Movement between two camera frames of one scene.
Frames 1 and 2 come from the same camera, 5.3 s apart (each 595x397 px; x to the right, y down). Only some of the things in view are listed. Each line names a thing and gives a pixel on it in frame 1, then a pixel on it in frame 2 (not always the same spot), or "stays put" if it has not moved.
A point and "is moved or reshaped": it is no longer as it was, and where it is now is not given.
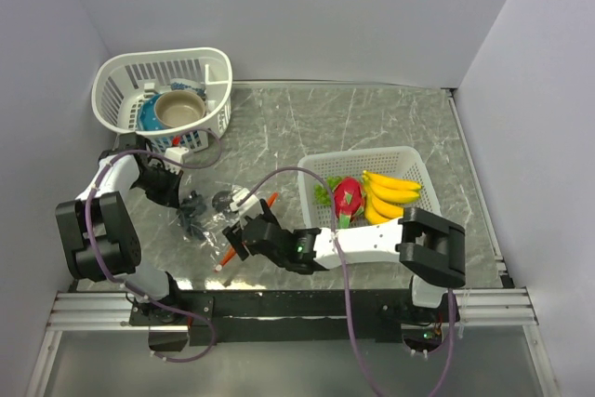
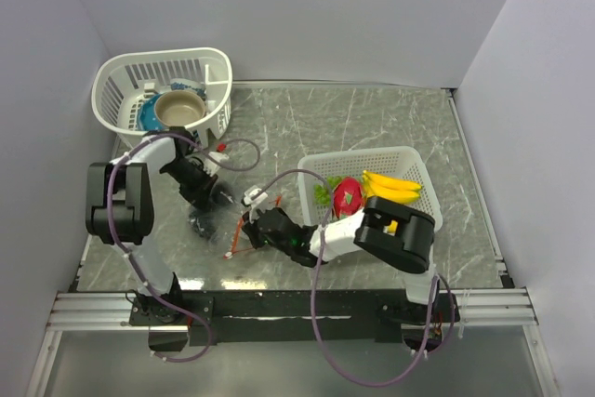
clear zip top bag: [204, 212] is moved or reshaped
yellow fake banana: [386, 198] stays put
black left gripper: [169, 197] -> [200, 193]
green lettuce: [321, 196] stays put
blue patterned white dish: [196, 86] stays put
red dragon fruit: [348, 201] stays put
